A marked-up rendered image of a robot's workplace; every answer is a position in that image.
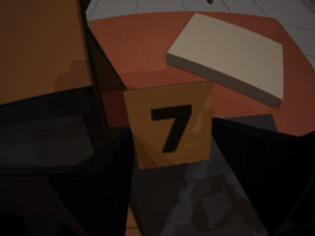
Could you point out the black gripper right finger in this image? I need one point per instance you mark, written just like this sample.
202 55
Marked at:
274 169

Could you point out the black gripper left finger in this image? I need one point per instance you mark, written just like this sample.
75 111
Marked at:
92 197

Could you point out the brown tile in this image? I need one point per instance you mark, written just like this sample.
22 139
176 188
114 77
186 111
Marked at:
171 125

